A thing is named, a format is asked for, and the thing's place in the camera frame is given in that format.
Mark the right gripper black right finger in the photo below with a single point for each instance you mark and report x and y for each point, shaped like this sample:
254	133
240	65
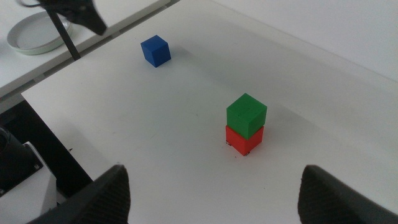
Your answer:
329	202

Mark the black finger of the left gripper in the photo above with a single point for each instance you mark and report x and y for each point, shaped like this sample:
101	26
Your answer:
81	14

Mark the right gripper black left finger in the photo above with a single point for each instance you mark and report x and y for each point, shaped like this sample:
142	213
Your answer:
102	202

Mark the blue cube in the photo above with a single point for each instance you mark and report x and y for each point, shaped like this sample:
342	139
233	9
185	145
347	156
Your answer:
155	51

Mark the red cube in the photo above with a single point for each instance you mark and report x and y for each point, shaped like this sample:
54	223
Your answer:
244	144

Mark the green cube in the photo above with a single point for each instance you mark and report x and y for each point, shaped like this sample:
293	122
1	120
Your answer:
245	116

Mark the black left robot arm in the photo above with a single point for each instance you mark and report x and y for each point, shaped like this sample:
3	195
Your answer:
15	161

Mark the thin black rod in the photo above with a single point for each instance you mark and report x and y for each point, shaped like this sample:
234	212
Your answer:
66	40

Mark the white round dish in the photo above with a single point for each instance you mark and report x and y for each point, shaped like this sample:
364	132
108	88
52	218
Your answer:
34	34

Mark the white side table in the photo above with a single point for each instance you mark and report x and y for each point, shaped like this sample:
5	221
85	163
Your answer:
18	68

